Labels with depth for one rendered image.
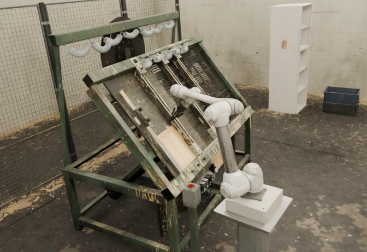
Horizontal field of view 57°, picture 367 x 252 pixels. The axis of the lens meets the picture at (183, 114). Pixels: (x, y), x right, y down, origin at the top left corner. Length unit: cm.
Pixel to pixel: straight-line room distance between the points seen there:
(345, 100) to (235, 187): 470
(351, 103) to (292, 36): 167
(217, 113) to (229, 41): 643
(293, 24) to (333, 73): 190
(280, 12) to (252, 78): 255
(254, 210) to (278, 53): 446
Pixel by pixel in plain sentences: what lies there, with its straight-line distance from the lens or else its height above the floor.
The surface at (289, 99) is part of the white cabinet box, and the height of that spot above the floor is 30.
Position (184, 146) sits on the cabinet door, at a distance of 340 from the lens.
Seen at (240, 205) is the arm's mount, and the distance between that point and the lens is 284.
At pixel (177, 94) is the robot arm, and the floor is 164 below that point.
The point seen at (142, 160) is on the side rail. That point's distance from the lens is 301.
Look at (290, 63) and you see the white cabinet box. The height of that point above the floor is 101.
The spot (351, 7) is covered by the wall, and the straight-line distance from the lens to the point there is 779.
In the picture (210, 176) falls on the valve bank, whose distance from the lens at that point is 337.
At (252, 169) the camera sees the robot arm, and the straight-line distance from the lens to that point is 277.
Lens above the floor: 252
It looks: 21 degrees down
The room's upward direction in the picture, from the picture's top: 4 degrees counter-clockwise
